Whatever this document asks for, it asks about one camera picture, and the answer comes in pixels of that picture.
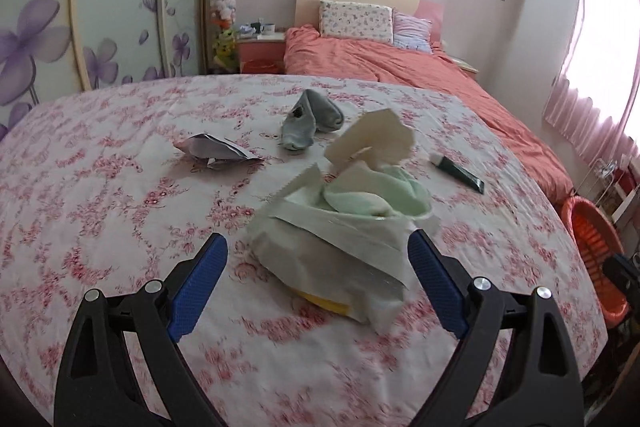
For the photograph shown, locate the yellow plastic piece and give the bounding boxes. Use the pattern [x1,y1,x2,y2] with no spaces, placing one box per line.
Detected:
[300,289,353,315]

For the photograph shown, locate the pink striped pillow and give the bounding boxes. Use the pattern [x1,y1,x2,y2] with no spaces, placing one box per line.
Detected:
[392,9,435,54]

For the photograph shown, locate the green yellow plush toy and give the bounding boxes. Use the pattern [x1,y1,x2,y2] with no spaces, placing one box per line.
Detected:
[214,29,238,68]

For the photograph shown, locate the pink nightstand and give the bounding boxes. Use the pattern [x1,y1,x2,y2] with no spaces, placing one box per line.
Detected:
[236,32,287,75]

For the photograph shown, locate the grey sock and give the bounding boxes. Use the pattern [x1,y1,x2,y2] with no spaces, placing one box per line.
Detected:
[280,88,346,152]

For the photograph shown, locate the green tube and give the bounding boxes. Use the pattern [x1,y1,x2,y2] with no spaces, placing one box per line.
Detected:
[429,152,487,195]

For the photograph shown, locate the bed with orange duvet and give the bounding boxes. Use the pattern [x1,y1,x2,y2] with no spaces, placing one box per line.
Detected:
[284,25,573,202]

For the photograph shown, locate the pink curtain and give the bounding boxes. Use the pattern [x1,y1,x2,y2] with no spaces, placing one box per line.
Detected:
[542,0,640,168]

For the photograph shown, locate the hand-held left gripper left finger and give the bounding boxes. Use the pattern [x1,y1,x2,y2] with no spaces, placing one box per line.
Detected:
[52,232,229,427]

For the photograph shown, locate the floral print pillow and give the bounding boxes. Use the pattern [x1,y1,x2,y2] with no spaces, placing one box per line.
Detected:
[318,0,396,44]

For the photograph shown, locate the flower print sliding wardrobe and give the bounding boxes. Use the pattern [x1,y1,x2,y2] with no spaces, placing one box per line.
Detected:
[0,0,211,138]

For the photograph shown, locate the silver foil wrapper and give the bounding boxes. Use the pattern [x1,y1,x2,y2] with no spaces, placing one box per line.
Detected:
[173,133,265,170]

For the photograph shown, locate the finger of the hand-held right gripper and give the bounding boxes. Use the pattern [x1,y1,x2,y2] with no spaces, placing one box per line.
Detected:
[602,254,640,308]

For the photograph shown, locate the floral pink tablecloth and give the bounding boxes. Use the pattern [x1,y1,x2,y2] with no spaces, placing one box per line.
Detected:
[0,74,608,427]

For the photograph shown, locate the white wire rack cart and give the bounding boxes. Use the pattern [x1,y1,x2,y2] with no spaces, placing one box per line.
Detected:
[580,157,622,204]

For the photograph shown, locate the light green cloth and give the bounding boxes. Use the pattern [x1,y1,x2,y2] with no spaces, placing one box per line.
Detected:
[322,164,433,220]

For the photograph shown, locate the white paper bag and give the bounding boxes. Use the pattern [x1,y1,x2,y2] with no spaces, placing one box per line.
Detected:
[248,108,441,338]

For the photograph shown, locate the orange plastic laundry basket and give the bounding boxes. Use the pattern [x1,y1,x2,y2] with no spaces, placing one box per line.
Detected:
[560,194,632,328]

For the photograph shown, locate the plush toy display tube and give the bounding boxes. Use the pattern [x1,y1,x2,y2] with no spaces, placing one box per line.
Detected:
[207,0,240,70]

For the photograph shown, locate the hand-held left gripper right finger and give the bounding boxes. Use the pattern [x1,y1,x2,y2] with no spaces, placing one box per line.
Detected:
[407,228,586,427]

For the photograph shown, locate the pale wooden nightstand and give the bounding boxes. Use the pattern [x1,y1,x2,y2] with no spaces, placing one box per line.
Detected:
[459,57,482,81]

